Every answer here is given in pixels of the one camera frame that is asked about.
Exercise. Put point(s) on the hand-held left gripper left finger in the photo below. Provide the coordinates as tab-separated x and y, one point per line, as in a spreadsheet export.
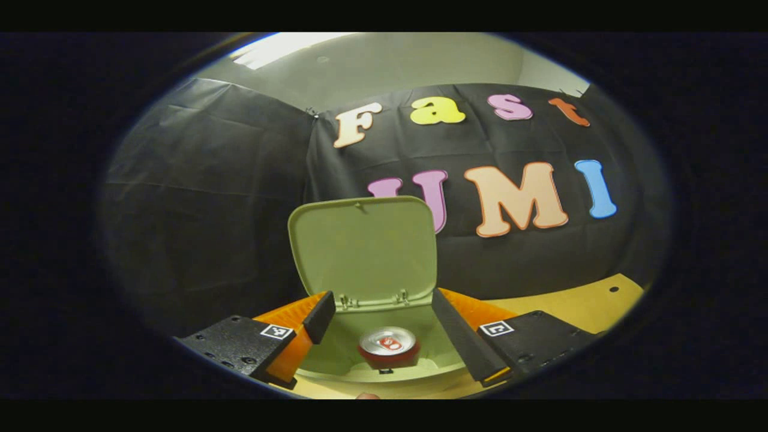
320	318

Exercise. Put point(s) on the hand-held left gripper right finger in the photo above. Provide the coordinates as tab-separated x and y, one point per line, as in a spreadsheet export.
462	342

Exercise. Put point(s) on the red pop can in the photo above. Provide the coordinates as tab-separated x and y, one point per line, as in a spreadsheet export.
389	348

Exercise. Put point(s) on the green desktop garbage bin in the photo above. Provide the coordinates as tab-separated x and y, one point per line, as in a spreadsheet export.
360	252

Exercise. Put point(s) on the wooden desktop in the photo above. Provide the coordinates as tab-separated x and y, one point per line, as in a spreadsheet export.
570	306

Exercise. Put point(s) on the black backdrop cloth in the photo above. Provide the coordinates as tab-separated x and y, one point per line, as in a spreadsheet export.
198	228

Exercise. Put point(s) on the small black cloth clip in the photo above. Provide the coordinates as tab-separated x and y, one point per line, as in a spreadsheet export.
311	112

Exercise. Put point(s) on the ceiling light panel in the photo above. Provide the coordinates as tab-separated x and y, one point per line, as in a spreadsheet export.
282	48

